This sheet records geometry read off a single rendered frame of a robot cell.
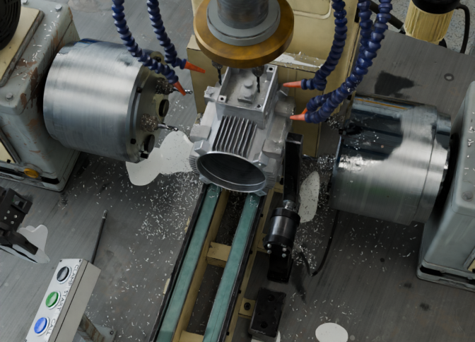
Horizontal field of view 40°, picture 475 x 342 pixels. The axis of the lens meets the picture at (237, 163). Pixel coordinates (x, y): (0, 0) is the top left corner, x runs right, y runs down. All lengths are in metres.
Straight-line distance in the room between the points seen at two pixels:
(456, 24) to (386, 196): 1.31
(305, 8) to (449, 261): 0.61
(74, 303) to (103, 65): 0.48
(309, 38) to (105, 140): 0.49
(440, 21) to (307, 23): 0.85
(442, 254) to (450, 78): 0.59
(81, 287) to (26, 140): 0.40
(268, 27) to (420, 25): 1.14
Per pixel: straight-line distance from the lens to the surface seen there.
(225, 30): 1.14
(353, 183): 1.26
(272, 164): 1.33
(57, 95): 1.39
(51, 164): 1.57
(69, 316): 1.24
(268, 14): 1.16
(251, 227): 1.41
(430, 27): 2.22
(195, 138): 1.35
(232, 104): 1.30
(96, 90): 1.35
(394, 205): 1.28
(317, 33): 1.44
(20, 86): 1.40
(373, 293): 1.50
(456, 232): 1.32
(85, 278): 1.26
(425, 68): 1.84
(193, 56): 1.41
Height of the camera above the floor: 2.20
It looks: 60 degrees down
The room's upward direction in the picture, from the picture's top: 5 degrees counter-clockwise
